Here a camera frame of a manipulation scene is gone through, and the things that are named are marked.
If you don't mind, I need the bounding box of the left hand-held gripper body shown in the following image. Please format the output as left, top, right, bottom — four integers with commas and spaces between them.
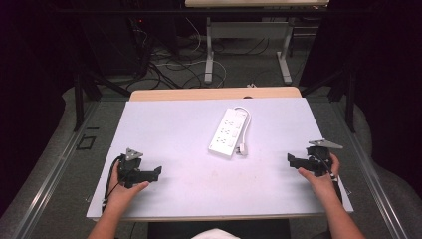
116, 147, 144, 189

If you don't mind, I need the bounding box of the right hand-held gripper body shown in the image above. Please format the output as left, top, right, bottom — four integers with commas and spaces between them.
306, 138, 344, 178

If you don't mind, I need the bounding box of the white power cable with plug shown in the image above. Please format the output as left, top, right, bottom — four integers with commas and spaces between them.
233, 106, 252, 157

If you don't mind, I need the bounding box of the white power strip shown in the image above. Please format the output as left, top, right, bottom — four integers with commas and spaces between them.
207, 107, 251, 159

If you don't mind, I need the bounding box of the person's right hand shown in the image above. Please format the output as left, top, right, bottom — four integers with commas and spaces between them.
297, 152, 341, 201

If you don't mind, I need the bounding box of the person's left hand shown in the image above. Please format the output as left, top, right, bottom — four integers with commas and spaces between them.
106, 161, 150, 209

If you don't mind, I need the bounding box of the white board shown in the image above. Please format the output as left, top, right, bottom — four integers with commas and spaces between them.
86, 97, 354, 222

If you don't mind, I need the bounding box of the black metal stand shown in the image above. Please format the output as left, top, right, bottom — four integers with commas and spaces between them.
300, 68, 357, 133
72, 71, 132, 132

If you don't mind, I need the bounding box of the person's dark lap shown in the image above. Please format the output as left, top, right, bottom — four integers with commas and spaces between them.
146, 218, 292, 239

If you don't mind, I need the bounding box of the person's white clothing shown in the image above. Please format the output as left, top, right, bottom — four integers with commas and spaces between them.
190, 227, 241, 239

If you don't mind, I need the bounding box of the wooden table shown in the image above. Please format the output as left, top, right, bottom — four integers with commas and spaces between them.
128, 86, 304, 103

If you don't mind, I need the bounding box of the dark equipment rack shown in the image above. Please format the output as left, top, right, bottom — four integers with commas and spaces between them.
79, 16, 151, 78

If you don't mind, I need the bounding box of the white desk with metal legs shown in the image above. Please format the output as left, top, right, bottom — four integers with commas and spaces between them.
184, 0, 330, 86

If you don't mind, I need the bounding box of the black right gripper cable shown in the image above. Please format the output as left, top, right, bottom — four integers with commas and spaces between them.
315, 150, 344, 204

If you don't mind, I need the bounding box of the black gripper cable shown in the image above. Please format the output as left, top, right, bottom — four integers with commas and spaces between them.
101, 156, 124, 213
315, 150, 344, 204

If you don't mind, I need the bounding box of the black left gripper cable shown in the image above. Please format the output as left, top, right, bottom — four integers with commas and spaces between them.
101, 156, 124, 213

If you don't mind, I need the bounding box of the aluminium rail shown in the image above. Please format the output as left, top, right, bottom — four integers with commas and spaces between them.
11, 101, 101, 239
331, 103, 410, 239

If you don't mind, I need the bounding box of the tangle of floor cables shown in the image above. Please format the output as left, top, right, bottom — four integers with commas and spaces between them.
130, 18, 307, 90

